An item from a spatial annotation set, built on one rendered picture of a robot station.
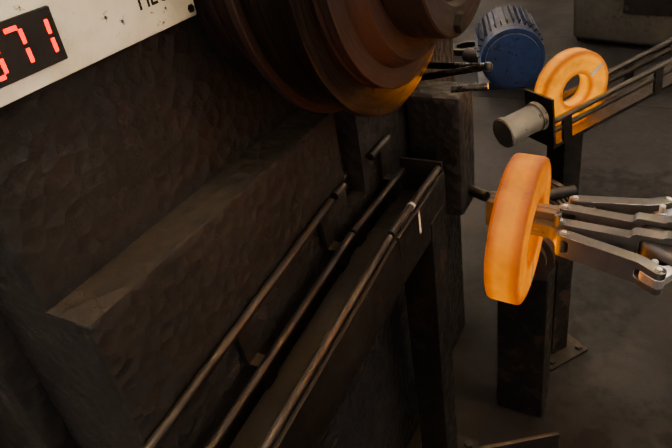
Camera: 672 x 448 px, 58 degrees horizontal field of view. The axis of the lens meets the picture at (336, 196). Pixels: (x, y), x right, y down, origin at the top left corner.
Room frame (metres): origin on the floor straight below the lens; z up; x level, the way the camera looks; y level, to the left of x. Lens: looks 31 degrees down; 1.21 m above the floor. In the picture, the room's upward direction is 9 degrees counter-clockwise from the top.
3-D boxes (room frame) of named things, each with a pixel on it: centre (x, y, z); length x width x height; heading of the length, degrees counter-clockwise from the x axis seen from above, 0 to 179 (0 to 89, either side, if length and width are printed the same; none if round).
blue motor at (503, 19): (2.89, -0.96, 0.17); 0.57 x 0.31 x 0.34; 167
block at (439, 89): (0.98, -0.20, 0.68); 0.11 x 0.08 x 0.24; 57
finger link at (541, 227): (0.47, -0.19, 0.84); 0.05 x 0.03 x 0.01; 57
